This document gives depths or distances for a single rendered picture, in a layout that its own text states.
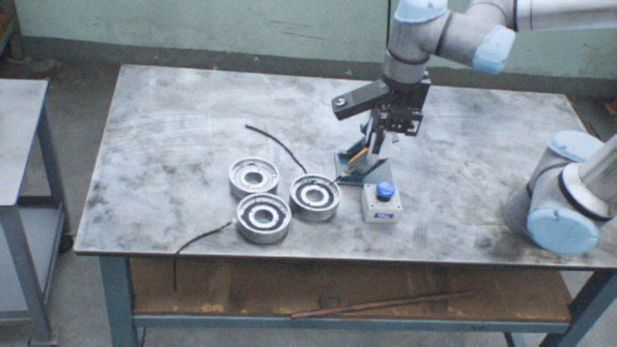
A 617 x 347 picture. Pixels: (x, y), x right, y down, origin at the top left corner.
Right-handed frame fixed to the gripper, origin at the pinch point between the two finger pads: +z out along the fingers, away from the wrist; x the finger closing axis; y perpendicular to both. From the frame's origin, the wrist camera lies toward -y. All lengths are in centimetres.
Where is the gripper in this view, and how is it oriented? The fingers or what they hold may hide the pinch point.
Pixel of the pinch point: (367, 154)
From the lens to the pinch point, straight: 123.3
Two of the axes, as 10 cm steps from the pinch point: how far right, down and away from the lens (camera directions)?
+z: -1.3, 7.2, 6.8
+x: -0.2, -6.9, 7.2
